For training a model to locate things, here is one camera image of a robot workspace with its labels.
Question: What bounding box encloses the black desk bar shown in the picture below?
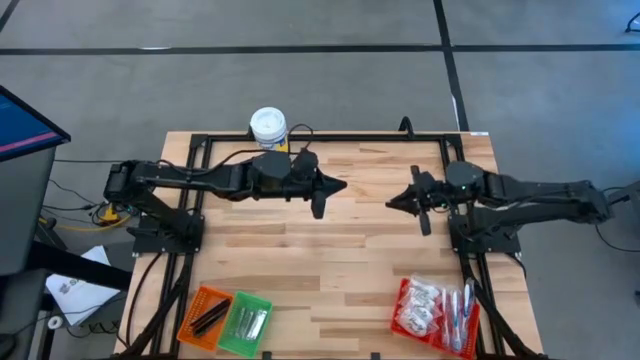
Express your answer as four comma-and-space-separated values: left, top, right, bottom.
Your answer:
24, 242, 134, 291

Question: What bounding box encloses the white printed paper sheet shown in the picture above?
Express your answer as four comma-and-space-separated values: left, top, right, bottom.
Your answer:
45, 244, 121, 327

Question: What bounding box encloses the red plastic basket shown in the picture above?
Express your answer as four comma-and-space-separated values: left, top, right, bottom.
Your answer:
430, 287, 481, 360
390, 277, 444, 346

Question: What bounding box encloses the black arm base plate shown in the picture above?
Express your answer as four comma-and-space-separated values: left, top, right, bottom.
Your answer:
127, 213, 205, 256
448, 213, 522, 254

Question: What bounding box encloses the black aluminium table frame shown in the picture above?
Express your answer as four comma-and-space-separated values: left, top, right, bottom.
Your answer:
119, 130, 546, 360

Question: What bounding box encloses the black floor cable loop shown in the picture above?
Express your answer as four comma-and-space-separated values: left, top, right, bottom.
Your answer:
592, 185, 640, 254

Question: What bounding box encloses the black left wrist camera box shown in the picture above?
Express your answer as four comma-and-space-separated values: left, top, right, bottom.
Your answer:
292, 148, 320, 181

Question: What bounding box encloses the orange plastic basket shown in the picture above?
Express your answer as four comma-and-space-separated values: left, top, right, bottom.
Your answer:
176, 285, 235, 352

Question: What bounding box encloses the green plastic basket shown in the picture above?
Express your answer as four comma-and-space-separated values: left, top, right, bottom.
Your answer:
217, 290, 274, 359

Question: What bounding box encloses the grey furniture foot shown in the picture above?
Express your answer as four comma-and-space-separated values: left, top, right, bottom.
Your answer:
607, 179, 640, 209

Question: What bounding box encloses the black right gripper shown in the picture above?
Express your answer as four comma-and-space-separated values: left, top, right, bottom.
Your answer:
385, 165, 452, 237

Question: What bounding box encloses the light blue bagged toothbrush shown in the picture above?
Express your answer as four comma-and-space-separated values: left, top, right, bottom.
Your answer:
462, 277, 476, 326
457, 299, 471, 346

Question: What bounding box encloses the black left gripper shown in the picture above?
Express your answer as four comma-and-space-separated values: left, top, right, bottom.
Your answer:
285, 169, 349, 220

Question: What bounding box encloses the dark blue bagged toothbrush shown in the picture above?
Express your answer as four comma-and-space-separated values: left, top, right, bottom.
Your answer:
449, 289, 464, 352

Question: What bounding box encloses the yellow white wipes canister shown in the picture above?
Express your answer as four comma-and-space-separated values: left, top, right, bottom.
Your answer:
249, 106, 290, 153

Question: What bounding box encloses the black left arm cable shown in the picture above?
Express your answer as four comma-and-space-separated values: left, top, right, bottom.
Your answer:
157, 123, 315, 177

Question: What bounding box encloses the yellow cable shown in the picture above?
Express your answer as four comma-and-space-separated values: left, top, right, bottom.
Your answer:
39, 202, 136, 234

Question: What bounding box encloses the red white bagged toothbrush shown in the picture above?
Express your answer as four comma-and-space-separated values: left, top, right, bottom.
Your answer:
438, 287, 450, 347

